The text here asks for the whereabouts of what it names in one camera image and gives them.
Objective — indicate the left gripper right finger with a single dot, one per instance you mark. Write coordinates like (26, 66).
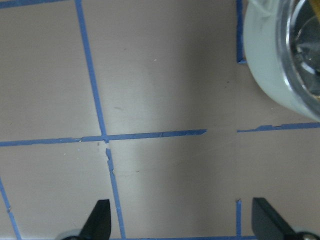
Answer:
(267, 223)

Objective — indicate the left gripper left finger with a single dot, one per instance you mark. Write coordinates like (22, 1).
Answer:
(98, 225)

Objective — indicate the pale green cooking pot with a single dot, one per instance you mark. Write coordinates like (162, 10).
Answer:
(281, 40)

